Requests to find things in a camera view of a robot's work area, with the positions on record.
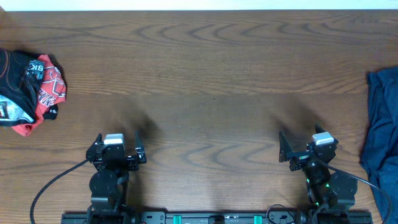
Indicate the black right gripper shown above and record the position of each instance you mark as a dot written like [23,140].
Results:
[287,154]

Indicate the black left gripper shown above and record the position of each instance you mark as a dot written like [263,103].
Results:
[132,165]

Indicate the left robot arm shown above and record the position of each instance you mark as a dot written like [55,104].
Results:
[109,184]

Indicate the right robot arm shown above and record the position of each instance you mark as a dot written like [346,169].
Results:
[326,190]

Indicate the dark blue clothes pile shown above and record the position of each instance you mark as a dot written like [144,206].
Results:
[379,157]

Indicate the black red clothes pile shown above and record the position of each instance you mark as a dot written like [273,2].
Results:
[32,86]

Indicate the black aluminium mounting rail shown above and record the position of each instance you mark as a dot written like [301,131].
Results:
[273,216]

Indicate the green rail clamp right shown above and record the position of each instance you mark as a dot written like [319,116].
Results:
[257,219]

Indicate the green rail clamp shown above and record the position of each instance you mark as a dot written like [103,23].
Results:
[257,219]
[177,219]

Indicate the green rail clamp left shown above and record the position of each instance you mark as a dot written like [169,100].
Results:
[177,219]

